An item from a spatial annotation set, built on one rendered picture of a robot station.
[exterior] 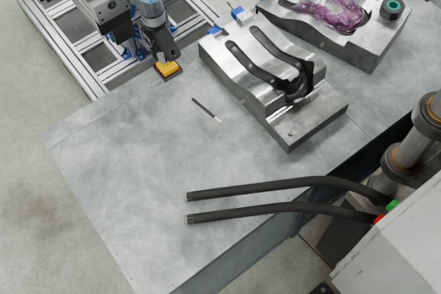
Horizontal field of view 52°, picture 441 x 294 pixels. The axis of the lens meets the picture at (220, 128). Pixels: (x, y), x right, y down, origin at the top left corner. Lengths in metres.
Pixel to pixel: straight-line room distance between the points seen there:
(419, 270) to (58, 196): 1.98
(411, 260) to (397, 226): 0.05
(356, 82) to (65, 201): 1.52
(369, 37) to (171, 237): 0.94
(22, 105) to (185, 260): 1.67
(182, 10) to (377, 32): 1.31
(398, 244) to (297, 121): 0.82
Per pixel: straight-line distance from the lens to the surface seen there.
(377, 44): 1.66
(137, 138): 1.55
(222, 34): 1.68
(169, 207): 1.43
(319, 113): 1.51
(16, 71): 2.95
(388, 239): 0.73
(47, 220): 2.42
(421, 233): 0.75
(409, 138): 1.18
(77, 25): 2.73
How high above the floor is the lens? 2.14
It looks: 61 degrees down
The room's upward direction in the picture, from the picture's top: 4 degrees counter-clockwise
